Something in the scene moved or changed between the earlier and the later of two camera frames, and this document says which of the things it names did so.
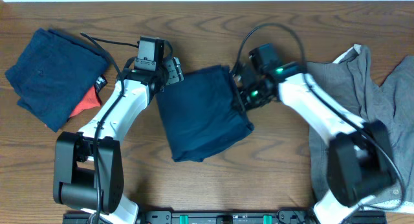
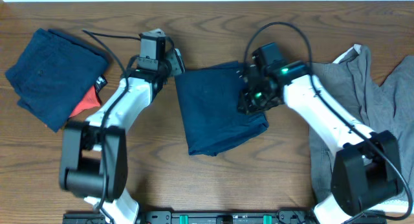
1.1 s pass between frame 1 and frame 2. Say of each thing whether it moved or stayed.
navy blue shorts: moved
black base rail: stayed
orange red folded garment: stayed
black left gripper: moved
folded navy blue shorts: stayed
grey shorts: stayed
